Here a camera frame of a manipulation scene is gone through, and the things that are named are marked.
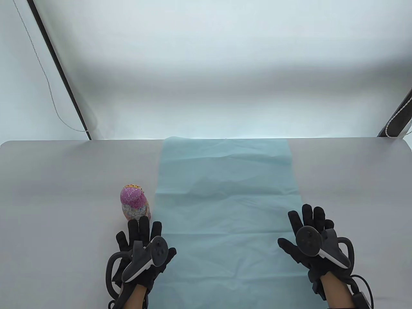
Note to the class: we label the long black pole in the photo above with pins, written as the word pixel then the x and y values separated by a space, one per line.
pixel 58 64

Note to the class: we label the person's right hand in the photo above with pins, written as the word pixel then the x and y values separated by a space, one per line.
pixel 307 215

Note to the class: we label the person's left forearm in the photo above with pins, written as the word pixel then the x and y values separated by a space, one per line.
pixel 135 297

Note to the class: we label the person's right forearm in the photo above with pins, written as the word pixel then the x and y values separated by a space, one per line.
pixel 338 286

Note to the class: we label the short black pole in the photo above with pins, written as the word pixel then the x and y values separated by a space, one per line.
pixel 399 119

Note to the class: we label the light blue gift wrapping paper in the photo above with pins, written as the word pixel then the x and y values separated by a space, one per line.
pixel 225 193

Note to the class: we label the black right wrist box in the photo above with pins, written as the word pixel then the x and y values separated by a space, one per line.
pixel 360 297

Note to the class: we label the black white left controller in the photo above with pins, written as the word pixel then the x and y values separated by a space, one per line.
pixel 156 249

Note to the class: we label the person's left hand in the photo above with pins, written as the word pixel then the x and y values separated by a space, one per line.
pixel 143 228

